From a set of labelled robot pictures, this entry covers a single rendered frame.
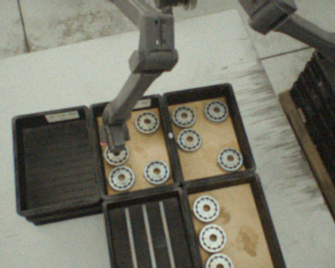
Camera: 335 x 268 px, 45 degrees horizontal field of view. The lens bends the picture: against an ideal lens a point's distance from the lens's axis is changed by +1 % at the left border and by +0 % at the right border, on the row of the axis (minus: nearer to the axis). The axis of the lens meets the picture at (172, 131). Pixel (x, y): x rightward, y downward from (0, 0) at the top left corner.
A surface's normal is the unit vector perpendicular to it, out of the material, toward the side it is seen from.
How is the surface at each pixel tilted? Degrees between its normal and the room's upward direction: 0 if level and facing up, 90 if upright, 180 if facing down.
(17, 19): 0
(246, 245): 0
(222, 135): 0
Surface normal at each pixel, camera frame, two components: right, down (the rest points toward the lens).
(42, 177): 0.05, -0.40
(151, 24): 0.45, 0.19
